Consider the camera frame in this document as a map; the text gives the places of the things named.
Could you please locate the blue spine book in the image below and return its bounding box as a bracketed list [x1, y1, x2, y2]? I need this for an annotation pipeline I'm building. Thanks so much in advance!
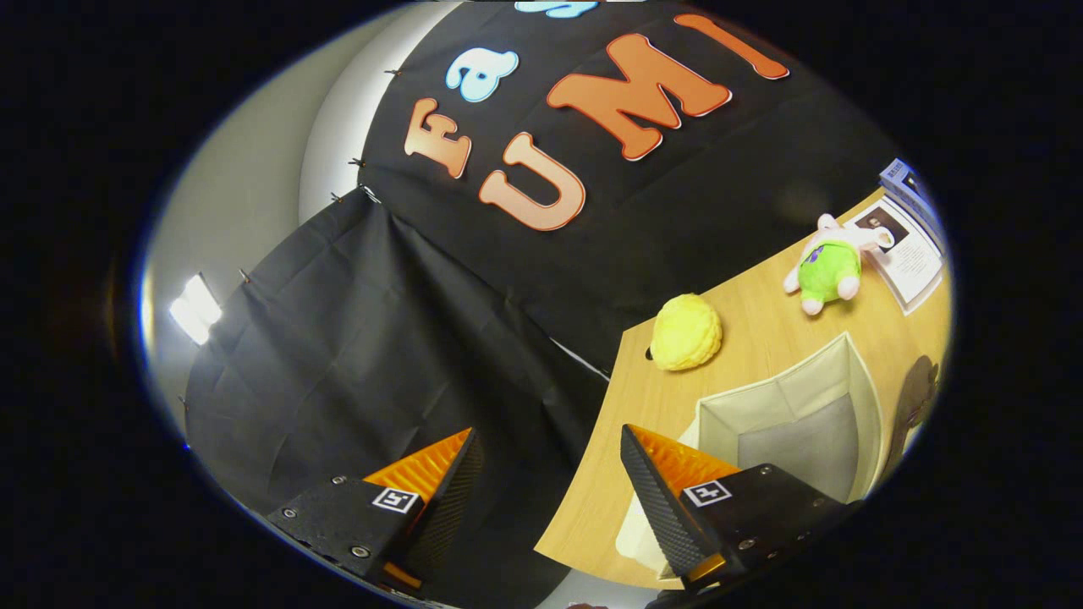
[880, 173, 946, 253]

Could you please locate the green plush toy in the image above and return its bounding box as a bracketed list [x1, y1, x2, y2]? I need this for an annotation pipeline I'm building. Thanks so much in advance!
[783, 213, 893, 316]

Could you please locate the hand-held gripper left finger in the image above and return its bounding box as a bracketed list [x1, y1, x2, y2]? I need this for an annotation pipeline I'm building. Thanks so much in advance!
[265, 427, 486, 597]

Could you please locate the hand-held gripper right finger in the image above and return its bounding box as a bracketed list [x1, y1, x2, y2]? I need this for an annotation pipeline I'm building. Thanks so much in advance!
[620, 424, 864, 590]

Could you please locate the brown fuzzy shoe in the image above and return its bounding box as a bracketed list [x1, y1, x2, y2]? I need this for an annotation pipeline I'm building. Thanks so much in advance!
[880, 355, 940, 483]

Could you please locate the beige fabric storage box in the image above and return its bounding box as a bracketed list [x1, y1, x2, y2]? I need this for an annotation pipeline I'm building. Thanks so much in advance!
[616, 332, 885, 584]

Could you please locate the yellow plush ball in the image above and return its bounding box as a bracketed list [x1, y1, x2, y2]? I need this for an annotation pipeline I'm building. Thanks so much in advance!
[650, 294, 724, 371]

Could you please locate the white book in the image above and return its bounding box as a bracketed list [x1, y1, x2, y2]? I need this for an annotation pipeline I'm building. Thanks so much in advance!
[850, 196, 946, 315]

